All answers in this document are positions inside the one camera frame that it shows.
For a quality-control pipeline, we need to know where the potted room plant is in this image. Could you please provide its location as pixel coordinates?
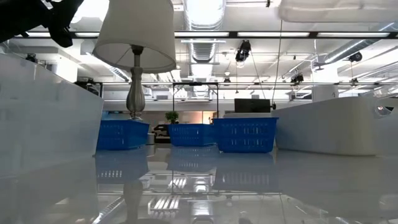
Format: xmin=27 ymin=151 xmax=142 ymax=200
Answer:
xmin=164 ymin=111 xmax=180 ymax=124

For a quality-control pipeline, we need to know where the white shade table lamp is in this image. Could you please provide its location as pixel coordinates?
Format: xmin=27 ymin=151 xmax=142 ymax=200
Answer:
xmin=92 ymin=0 xmax=177 ymax=122

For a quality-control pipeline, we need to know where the frosted translucent plastic basket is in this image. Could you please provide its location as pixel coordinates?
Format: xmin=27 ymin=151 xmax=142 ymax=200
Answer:
xmin=274 ymin=95 xmax=398 ymax=157
xmin=0 ymin=52 xmax=104 ymax=177

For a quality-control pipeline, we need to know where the thin hanging black cable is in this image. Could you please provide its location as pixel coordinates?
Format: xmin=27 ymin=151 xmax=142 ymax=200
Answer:
xmin=271 ymin=20 xmax=284 ymax=110

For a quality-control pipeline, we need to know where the blue plastic basket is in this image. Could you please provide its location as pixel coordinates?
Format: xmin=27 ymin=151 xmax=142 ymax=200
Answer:
xmin=213 ymin=117 xmax=279 ymax=154
xmin=96 ymin=119 xmax=150 ymax=151
xmin=167 ymin=123 xmax=218 ymax=147

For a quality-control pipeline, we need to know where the slanted silver ceiling duct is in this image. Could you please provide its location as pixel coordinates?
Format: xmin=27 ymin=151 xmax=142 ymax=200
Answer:
xmin=313 ymin=39 xmax=398 ymax=68

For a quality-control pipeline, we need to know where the black rectangular frame stand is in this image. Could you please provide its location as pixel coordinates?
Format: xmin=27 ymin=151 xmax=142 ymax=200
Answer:
xmin=172 ymin=82 xmax=220 ymax=119

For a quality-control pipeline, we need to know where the black monitor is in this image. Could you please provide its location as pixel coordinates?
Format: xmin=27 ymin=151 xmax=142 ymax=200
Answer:
xmin=234 ymin=98 xmax=272 ymax=114

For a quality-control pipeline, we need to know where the black ceiling light rail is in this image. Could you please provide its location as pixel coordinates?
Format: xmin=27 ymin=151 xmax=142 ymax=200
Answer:
xmin=12 ymin=30 xmax=398 ymax=40

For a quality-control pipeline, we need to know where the black office chair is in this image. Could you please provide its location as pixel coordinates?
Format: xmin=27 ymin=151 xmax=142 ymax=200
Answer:
xmin=154 ymin=123 xmax=171 ymax=144

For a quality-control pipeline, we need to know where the silver ventilation duct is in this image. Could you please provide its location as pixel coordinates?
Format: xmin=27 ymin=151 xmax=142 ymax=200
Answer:
xmin=183 ymin=0 xmax=227 ymax=97

